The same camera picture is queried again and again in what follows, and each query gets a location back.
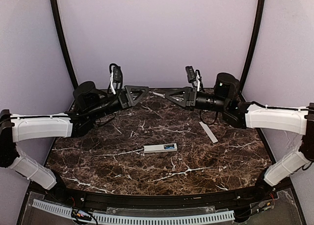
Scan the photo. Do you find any clear handled tester screwdriver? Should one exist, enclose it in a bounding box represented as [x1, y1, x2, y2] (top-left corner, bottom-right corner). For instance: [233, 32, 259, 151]
[152, 92, 165, 98]

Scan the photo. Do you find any white remote battery cover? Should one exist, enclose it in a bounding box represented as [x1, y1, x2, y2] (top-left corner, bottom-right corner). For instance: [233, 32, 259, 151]
[199, 122, 218, 143]

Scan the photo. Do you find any white remote control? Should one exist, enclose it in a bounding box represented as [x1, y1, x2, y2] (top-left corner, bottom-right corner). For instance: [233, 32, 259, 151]
[144, 144, 168, 154]

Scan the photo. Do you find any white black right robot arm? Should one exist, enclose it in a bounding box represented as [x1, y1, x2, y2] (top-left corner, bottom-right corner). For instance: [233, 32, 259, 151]
[165, 73, 314, 187]

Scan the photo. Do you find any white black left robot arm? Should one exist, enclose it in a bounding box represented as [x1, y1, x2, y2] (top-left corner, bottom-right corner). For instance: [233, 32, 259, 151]
[0, 81, 149, 190]

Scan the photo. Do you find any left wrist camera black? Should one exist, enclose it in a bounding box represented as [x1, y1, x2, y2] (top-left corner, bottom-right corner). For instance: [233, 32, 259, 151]
[107, 63, 123, 95]

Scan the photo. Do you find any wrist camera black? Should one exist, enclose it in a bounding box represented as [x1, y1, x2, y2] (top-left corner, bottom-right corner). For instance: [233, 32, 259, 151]
[185, 66, 204, 91]
[107, 63, 123, 95]

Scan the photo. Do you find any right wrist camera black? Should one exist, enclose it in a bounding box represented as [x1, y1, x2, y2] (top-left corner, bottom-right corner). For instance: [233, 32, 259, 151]
[185, 66, 204, 91]

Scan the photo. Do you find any black front mounting rail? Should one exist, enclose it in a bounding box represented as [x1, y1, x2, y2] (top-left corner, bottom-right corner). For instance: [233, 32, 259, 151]
[56, 188, 259, 210]

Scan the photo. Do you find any white slotted cable duct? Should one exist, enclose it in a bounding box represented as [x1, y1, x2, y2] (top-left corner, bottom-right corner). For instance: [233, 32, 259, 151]
[31, 199, 235, 225]

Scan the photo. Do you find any black corner frame post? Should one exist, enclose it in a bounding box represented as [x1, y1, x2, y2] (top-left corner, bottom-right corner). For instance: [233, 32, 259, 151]
[50, 0, 78, 89]

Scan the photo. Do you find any black right corner post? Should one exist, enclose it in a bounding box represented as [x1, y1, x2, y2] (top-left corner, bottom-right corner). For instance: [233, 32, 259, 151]
[240, 0, 265, 89]

